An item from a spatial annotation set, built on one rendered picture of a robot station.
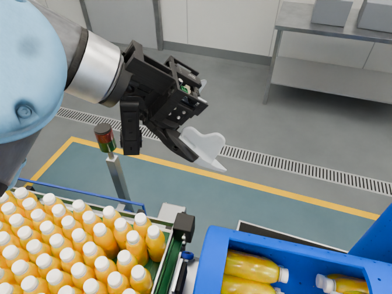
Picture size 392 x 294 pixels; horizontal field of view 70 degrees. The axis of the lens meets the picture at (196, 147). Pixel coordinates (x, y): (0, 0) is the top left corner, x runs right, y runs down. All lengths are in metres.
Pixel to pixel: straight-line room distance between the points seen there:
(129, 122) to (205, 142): 0.11
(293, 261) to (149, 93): 0.77
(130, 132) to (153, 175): 2.11
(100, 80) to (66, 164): 2.51
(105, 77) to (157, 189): 2.11
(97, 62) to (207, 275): 0.57
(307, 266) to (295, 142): 2.04
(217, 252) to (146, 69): 0.54
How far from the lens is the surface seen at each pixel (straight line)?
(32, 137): 0.18
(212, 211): 2.27
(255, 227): 2.07
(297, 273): 1.03
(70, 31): 0.33
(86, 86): 0.33
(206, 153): 0.40
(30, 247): 1.07
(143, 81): 0.35
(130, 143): 0.42
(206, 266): 0.75
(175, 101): 0.35
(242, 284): 0.89
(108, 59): 0.33
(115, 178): 1.24
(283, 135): 2.98
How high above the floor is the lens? 1.92
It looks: 45 degrees down
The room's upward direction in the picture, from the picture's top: straight up
